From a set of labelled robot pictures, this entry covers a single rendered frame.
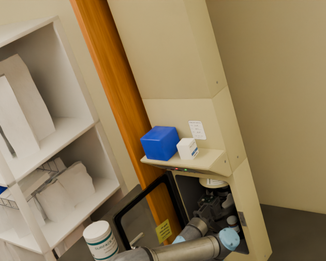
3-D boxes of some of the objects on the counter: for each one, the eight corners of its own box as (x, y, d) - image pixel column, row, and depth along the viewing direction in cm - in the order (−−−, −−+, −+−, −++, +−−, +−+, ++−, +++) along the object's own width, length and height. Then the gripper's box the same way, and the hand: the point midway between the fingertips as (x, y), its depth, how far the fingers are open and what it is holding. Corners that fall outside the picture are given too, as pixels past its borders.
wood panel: (225, 198, 243) (137, -94, 186) (230, 198, 241) (143, -96, 184) (170, 263, 212) (44, -63, 155) (176, 265, 210) (50, -65, 153)
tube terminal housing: (223, 218, 229) (178, 70, 197) (286, 231, 208) (247, 67, 176) (195, 254, 213) (141, 98, 181) (261, 271, 192) (211, 99, 160)
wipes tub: (106, 241, 241) (95, 218, 235) (124, 246, 233) (114, 222, 227) (88, 259, 233) (77, 235, 227) (107, 265, 224) (95, 240, 218)
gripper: (216, 217, 175) (241, 183, 187) (177, 210, 186) (204, 178, 199) (222, 235, 179) (247, 200, 191) (184, 227, 190) (210, 194, 203)
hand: (226, 194), depth 196 cm, fingers open, 12 cm apart
